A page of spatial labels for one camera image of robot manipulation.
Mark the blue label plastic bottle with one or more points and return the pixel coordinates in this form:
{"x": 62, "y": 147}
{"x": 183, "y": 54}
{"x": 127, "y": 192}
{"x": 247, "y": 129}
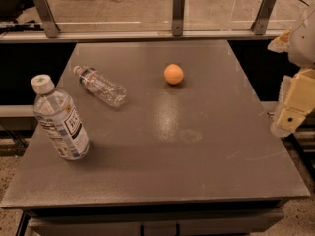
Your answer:
{"x": 56, "y": 113}

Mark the right metal bracket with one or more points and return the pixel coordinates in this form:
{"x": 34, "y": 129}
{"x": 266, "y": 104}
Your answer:
{"x": 260, "y": 24}

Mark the aluminium rail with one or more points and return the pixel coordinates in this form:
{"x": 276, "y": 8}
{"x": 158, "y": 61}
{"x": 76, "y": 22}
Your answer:
{"x": 40, "y": 36}

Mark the orange ball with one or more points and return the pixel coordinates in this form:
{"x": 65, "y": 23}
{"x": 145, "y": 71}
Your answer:
{"x": 173, "y": 74}

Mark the metal bracket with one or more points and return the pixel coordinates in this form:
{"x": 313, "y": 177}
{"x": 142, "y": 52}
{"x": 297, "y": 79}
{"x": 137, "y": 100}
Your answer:
{"x": 178, "y": 11}
{"x": 47, "y": 20}
{"x": 260, "y": 24}

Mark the clear plastic bottle lying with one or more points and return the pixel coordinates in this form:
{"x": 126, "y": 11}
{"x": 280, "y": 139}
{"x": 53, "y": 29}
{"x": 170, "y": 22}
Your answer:
{"x": 101, "y": 86}

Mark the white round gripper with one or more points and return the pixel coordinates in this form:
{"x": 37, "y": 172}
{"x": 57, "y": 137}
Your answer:
{"x": 304, "y": 44}

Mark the grey table cabinet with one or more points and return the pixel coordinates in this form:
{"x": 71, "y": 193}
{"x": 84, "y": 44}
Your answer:
{"x": 178, "y": 219}

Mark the left metal bracket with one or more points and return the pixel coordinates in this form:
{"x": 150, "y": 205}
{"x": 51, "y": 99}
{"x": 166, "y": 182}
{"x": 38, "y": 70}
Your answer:
{"x": 47, "y": 20}

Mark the middle metal bracket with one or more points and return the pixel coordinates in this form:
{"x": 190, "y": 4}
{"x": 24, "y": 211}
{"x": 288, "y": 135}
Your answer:
{"x": 178, "y": 11}

